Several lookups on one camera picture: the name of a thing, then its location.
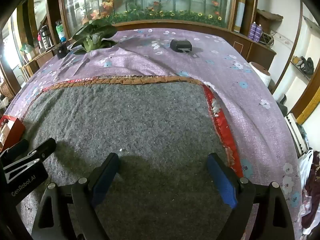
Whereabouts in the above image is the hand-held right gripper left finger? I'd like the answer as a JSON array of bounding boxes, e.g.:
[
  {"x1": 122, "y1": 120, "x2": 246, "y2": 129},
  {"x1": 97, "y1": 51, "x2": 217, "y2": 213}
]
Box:
[{"x1": 31, "y1": 152, "x2": 122, "y2": 240}]

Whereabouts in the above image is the white rolled poster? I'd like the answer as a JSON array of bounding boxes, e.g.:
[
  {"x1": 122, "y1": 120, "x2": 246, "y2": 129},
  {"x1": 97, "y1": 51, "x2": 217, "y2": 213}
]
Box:
[{"x1": 234, "y1": 0, "x2": 248, "y2": 33}]

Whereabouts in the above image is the green leafy plant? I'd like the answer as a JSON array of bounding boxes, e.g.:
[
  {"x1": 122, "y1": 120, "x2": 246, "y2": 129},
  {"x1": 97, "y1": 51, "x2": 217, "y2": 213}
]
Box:
[{"x1": 69, "y1": 19, "x2": 118, "y2": 55}]

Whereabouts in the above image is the black device with clip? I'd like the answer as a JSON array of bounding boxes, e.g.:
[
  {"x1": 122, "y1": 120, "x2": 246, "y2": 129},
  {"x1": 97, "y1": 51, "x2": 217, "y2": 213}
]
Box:
[{"x1": 170, "y1": 39, "x2": 198, "y2": 57}]

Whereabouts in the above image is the white paper roll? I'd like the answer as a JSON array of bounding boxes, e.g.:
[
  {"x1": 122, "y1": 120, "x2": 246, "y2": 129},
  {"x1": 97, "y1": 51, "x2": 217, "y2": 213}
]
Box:
[{"x1": 250, "y1": 62, "x2": 272, "y2": 87}]

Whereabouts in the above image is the grey felt mat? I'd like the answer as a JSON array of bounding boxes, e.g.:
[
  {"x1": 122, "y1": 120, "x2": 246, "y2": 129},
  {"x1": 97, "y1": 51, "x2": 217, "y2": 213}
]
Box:
[{"x1": 15, "y1": 76, "x2": 245, "y2": 240}]

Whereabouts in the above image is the green plastic bottle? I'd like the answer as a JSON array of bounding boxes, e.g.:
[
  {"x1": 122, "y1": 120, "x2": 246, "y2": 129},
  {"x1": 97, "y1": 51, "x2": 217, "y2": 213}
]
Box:
[{"x1": 55, "y1": 20, "x2": 66, "y2": 42}]

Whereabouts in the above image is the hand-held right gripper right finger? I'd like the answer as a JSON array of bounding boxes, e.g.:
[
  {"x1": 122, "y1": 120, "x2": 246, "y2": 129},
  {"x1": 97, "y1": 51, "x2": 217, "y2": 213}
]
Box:
[{"x1": 206, "y1": 152, "x2": 295, "y2": 240}]

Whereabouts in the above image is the wooden sideboard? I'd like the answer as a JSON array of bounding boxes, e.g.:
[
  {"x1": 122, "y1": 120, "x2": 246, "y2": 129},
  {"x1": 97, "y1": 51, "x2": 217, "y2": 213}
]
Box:
[{"x1": 232, "y1": 31, "x2": 277, "y2": 70}]

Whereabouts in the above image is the glass cabinet with flowers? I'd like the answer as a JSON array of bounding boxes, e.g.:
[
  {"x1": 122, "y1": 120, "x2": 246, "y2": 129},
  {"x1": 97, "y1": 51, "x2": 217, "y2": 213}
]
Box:
[{"x1": 59, "y1": 0, "x2": 238, "y2": 29}]

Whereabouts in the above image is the purple floral cloth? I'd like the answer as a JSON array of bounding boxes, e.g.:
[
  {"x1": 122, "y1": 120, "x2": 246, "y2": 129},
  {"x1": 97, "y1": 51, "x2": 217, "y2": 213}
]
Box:
[{"x1": 5, "y1": 27, "x2": 304, "y2": 240}]

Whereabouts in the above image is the black bag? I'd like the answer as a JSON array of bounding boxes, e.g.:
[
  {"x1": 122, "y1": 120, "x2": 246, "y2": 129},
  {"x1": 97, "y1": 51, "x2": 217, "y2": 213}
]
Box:
[{"x1": 299, "y1": 56, "x2": 314, "y2": 74}]

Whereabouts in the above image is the purple spray bottle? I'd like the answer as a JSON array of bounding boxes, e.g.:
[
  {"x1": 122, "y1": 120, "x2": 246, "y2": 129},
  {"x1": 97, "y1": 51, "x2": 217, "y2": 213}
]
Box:
[
  {"x1": 248, "y1": 22, "x2": 258, "y2": 40},
  {"x1": 254, "y1": 24, "x2": 263, "y2": 42}
]

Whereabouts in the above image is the dark red clothing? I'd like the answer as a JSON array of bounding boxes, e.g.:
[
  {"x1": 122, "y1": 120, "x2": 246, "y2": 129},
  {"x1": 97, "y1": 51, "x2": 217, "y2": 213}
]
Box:
[{"x1": 301, "y1": 150, "x2": 320, "y2": 235}]

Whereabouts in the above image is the red cardboard box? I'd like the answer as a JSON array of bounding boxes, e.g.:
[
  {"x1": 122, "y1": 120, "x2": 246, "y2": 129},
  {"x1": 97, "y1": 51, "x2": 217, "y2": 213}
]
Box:
[{"x1": 0, "y1": 114, "x2": 26, "y2": 151}]

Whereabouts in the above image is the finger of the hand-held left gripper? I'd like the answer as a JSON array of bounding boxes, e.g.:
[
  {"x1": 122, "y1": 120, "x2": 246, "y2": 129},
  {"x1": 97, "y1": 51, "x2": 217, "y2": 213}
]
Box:
[
  {"x1": 3, "y1": 137, "x2": 57, "y2": 178},
  {"x1": 0, "y1": 139, "x2": 29, "y2": 161}
]

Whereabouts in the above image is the black cup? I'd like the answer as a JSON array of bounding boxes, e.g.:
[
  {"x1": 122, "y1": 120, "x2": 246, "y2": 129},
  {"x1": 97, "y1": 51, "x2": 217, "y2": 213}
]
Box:
[{"x1": 55, "y1": 44, "x2": 69, "y2": 60}]

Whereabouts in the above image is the black thermos flask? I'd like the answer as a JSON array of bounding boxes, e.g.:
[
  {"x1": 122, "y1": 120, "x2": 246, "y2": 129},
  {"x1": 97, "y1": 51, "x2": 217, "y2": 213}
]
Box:
[{"x1": 40, "y1": 25, "x2": 52, "y2": 49}]

